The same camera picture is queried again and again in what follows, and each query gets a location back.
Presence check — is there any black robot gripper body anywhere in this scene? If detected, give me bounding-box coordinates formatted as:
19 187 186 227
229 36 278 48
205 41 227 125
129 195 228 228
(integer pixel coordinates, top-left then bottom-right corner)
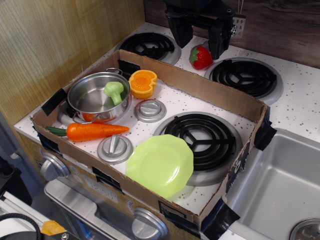
165 0 235 29

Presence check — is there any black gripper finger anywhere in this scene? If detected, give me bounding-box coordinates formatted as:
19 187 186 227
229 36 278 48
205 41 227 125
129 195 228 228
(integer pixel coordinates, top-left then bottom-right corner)
208 17 233 60
166 9 193 48

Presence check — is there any light green toy broccoli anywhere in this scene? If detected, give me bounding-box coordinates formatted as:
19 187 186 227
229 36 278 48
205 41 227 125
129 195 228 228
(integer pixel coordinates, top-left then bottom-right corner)
103 81 124 106

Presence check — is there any hanging metal spatula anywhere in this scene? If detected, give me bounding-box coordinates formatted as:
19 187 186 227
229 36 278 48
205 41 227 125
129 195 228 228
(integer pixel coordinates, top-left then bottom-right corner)
232 0 247 40

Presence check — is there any back left black burner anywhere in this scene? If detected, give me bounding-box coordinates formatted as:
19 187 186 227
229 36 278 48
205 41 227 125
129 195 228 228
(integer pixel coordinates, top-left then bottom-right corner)
115 32 182 65

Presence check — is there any black burner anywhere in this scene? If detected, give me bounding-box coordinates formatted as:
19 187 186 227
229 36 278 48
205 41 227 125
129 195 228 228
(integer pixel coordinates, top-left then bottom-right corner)
115 32 182 65
204 57 284 106
153 111 243 187

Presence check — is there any red toy strawberry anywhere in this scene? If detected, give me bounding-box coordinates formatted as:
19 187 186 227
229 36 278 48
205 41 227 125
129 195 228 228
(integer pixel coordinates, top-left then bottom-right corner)
189 46 214 70

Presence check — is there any brown cardboard fence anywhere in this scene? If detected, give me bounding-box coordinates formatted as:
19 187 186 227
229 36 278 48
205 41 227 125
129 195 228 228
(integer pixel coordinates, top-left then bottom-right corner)
31 50 276 240

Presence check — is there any back right black burner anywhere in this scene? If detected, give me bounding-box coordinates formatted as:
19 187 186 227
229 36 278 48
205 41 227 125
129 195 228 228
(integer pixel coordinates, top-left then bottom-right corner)
204 57 284 106

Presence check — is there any orange toy pepper half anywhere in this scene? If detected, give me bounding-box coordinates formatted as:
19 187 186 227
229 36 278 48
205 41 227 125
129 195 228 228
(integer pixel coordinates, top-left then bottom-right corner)
128 70 158 100

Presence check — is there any upper silver stovetop knob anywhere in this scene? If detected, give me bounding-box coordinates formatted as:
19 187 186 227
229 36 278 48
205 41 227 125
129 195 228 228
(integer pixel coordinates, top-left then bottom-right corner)
134 99 167 123

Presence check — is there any front right black burner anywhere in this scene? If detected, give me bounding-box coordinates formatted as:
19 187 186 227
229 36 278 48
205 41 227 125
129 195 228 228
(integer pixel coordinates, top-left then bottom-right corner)
153 111 243 187

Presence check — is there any small steel pot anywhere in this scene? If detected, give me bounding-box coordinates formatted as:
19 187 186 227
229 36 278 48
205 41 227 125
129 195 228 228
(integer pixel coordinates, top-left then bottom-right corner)
67 67 132 124

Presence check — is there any lower silver stovetop knob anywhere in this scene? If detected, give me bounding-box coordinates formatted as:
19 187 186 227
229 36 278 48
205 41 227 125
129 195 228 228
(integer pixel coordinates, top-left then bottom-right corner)
97 134 133 165

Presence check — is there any light green plastic plate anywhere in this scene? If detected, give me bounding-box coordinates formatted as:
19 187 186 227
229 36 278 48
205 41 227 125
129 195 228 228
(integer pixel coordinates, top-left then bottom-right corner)
125 134 194 199

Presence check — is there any orange toy carrot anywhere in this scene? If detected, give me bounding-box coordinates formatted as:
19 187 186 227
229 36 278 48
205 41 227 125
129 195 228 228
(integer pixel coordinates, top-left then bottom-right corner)
45 123 130 142

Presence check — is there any grey toy sink basin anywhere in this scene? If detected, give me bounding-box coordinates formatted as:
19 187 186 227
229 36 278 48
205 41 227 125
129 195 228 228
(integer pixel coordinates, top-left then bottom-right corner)
226 129 320 240

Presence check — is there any left silver oven knob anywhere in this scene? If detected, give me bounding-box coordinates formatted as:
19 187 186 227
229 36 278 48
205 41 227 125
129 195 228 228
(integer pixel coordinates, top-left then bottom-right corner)
40 152 70 182

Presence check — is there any silver oven knob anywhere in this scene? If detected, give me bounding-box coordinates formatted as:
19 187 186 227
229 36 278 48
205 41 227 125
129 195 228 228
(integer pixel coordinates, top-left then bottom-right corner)
40 152 70 182
131 207 169 240

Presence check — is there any right silver oven knob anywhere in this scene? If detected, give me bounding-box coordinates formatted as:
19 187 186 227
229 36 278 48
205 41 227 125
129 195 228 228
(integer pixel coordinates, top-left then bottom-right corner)
131 207 169 240

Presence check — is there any silver sink drain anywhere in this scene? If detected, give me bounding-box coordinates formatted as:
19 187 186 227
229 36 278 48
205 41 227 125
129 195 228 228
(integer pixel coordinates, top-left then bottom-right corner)
288 218 320 240

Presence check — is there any silver oven door handle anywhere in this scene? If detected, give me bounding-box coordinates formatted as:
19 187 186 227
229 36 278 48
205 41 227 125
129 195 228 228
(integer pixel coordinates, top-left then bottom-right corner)
44 180 134 240

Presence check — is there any black cable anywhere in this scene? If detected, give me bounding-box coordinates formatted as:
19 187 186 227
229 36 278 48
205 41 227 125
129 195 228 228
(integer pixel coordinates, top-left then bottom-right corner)
0 212 42 240

